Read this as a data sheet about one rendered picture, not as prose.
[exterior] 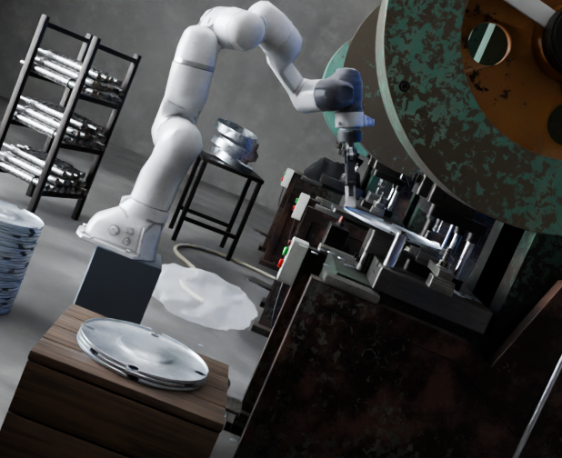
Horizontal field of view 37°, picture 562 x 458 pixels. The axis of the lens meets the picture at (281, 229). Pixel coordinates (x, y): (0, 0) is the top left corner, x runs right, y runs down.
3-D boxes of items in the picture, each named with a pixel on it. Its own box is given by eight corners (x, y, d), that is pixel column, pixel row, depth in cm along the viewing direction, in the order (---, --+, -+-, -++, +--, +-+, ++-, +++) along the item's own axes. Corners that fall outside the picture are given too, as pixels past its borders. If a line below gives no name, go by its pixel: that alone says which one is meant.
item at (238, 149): (170, 239, 505) (219, 118, 495) (166, 224, 548) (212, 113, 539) (230, 262, 514) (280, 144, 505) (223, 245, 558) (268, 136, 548)
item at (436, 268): (428, 287, 200) (446, 248, 199) (418, 274, 217) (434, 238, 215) (451, 296, 200) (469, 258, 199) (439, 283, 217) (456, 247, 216)
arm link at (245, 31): (239, -27, 224) (272, -24, 211) (278, 18, 235) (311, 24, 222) (195, 27, 222) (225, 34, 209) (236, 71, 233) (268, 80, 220)
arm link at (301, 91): (299, 18, 228) (359, 90, 247) (254, 25, 242) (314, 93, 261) (282, 49, 225) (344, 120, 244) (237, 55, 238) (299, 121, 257)
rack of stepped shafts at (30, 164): (35, 222, 410) (105, 40, 398) (-34, 185, 424) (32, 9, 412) (84, 224, 450) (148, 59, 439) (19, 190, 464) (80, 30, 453)
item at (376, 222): (340, 204, 238) (341, 201, 238) (433, 243, 239) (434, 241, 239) (346, 214, 209) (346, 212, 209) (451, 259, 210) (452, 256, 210)
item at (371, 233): (315, 253, 218) (335, 205, 216) (313, 245, 232) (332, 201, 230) (402, 289, 219) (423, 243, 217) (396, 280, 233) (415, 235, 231)
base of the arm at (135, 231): (74, 237, 214) (93, 187, 213) (79, 224, 233) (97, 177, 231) (155, 267, 219) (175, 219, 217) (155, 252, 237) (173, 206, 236)
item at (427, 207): (423, 223, 213) (432, 204, 213) (412, 214, 233) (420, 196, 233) (480, 247, 214) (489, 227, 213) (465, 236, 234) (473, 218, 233)
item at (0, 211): (18, 233, 255) (19, 230, 255) (-64, 195, 258) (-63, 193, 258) (56, 226, 284) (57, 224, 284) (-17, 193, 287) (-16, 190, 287)
